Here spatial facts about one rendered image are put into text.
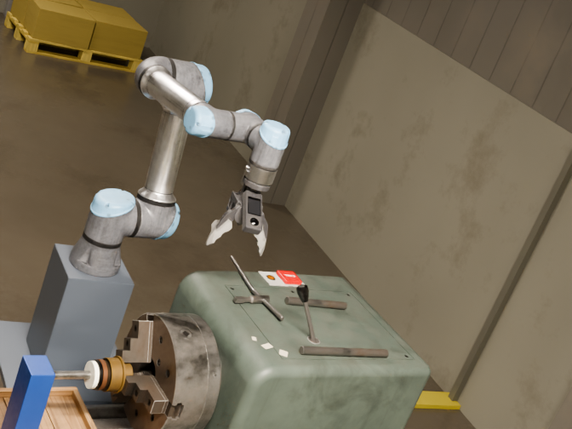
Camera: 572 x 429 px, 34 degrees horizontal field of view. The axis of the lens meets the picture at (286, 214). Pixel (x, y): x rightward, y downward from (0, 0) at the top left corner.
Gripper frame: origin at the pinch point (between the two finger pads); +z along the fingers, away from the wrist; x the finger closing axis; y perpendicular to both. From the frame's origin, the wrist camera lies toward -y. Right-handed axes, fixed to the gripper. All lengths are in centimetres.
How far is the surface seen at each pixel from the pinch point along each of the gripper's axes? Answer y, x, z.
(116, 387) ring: -16.3, 23.3, 34.5
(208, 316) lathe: -0.5, 0.6, 19.3
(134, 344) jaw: -9.0, 20.0, 26.0
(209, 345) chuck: -14.6, 3.2, 19.4
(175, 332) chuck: -13.2, 12.4, 18.2
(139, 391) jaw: -20.1, 18.6, 32.0
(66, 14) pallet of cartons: 624, -23, 96
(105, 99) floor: 543, -60, 137
